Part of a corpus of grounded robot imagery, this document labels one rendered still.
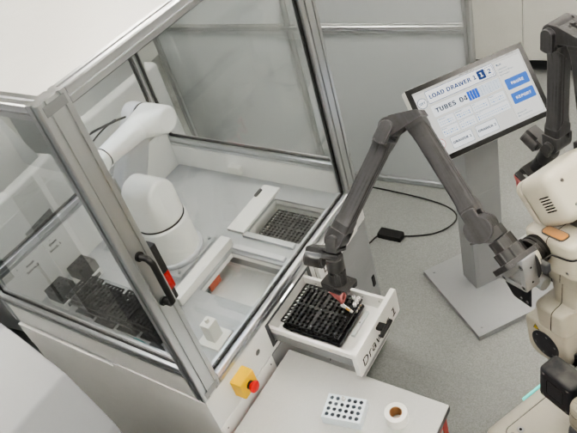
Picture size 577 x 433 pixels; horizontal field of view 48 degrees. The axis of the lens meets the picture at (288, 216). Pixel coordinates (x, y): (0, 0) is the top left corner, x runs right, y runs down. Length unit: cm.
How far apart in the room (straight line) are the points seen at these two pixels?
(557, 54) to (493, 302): 157
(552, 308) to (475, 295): 121
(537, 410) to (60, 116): 196
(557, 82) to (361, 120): 198
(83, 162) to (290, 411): 109
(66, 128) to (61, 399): 54
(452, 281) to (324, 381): 135
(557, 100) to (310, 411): 120
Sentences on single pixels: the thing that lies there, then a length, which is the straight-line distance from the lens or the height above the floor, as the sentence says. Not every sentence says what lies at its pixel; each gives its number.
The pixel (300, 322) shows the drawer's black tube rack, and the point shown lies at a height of 90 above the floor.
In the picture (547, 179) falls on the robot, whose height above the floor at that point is 138.
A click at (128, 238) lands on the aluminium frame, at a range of 161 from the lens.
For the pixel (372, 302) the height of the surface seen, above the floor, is 86.
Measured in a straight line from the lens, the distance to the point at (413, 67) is 355.
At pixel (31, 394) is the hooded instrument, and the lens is 131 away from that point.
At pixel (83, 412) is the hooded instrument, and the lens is 135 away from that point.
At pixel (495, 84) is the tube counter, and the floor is 111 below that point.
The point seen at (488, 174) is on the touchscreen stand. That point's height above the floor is 70.
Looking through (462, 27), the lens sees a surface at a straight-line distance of 334.
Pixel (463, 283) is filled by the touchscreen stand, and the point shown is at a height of 4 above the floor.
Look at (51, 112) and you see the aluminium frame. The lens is 142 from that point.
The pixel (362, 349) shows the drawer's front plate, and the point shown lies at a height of 91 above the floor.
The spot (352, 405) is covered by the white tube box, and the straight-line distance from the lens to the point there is 208.
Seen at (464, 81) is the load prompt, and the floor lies 116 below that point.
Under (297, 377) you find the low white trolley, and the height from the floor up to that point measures 76.
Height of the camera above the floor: 252
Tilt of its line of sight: 39 degrees down
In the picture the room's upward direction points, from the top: 18 degrees counter-clockwise
